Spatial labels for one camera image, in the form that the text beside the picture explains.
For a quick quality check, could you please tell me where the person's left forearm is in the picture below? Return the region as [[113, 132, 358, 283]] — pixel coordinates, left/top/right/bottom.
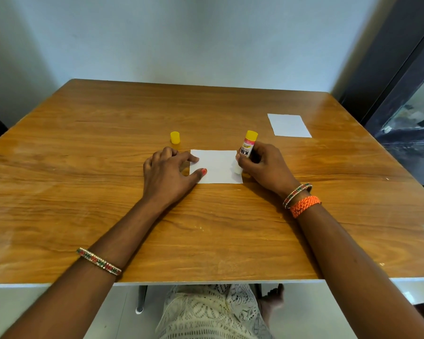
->
[[0, 198, 171, 339]]

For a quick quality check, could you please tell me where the person's right hand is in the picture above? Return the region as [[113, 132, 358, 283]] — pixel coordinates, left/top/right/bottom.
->
[[235, 141, 301, 199]]

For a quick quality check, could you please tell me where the person's foot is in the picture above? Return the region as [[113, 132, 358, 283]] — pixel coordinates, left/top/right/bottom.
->
[[260, 284, 285, 324]]

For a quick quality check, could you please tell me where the person's left hand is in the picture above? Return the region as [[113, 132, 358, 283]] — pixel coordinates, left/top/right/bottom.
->
[[143, 147, 208, 211]]

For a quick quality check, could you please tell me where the dark framed glass door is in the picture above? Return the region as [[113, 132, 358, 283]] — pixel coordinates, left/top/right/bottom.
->
[[339, 0, 424, 187]]

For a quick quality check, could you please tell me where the white paper sheet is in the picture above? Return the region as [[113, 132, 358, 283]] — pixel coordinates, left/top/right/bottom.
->
[[267, 113, 312, 138], [190, 149, 244, 184]]

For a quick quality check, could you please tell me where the yellow white glue stick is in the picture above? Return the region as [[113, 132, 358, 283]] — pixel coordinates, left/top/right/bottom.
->
[[232, 130, 259, 175]]

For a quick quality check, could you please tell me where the red green beaded bangle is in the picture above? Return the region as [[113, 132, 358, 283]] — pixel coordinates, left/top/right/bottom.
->
[[283, 183, 313, 210], [76, 247, 122, 276]]

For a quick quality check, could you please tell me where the person's right forearm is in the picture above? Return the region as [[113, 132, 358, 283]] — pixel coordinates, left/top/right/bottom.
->
[[285, 195, 424, 339]]

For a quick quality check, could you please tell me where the metal table leg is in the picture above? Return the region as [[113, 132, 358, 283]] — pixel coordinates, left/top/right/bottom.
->
[[136, 285, 148, 315]]

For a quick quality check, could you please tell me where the orange braided bracelet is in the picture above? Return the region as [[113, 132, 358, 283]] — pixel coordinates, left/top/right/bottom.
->
[[290, 196, 322, 219]]

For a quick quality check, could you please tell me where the white lace garment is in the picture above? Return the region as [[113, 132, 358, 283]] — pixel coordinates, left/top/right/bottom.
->
[[155, 284, 273, 339]]

